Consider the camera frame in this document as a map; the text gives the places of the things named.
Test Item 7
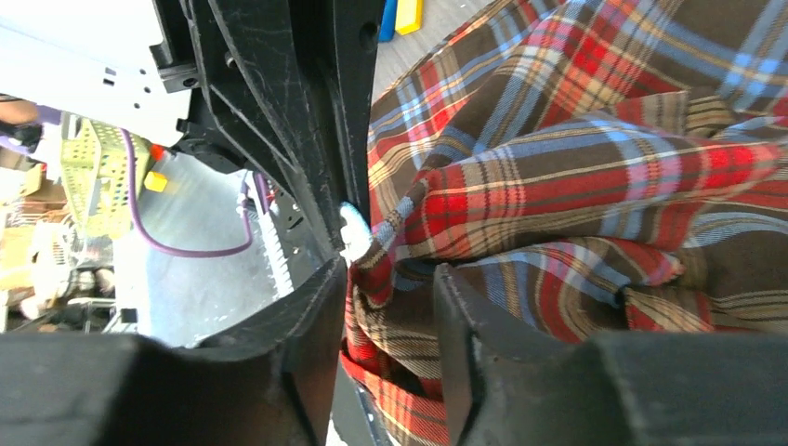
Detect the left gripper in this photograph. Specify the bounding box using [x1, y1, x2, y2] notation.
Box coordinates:
[151, 0, 386, 254]

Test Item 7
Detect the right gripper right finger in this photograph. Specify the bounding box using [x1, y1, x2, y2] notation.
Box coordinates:
[433, 265, 787, 445]

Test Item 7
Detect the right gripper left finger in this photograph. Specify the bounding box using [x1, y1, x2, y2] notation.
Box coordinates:
[1, 258, 347, 445]

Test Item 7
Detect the white round brooch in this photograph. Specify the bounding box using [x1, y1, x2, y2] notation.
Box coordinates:
[339, 202, 373, 266]

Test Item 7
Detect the plaid flannel shirt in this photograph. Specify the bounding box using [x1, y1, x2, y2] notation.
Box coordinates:
[341, 1, 787, 445]

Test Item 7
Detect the pile of toy bricks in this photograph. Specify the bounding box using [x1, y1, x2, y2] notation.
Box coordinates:
[378, 0, 424, 42]

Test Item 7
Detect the green perforated basket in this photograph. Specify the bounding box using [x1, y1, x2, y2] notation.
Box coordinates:
[60, 118, 151, 240]

